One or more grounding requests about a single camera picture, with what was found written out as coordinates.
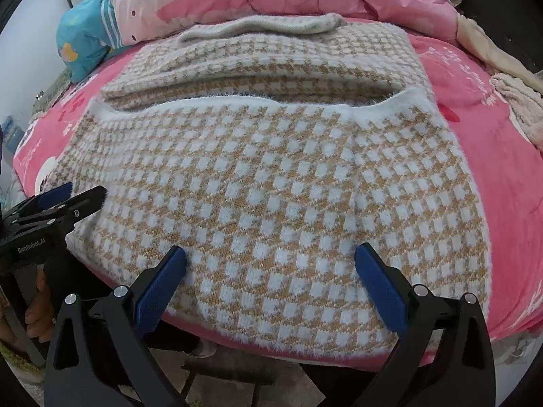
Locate white fluffy cloth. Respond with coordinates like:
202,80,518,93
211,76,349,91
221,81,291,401
490,72,543,151

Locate person's left hand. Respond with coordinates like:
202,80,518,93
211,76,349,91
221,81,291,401
25,271,55,336

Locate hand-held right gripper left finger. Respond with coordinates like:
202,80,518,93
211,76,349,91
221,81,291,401
43,245,200,407

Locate tan white checked knit sweater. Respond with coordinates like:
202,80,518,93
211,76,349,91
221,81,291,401
42,12,493,354

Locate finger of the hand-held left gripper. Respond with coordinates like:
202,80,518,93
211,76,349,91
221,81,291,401
11,186,108,232
2,182,74,221

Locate green mat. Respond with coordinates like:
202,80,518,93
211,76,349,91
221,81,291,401
30,68,75,115

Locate pink floral blanket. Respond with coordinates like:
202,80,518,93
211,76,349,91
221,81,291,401
12,30,543,363

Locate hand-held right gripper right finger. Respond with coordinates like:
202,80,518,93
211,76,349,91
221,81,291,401
352,243,497,407

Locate black padded headboard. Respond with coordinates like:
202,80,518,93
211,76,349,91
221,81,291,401
460,0,541,90

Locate white shoe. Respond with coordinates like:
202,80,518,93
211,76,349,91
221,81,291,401
182,339,219,359

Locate cream garment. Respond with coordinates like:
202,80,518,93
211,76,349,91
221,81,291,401
456,13,543,94

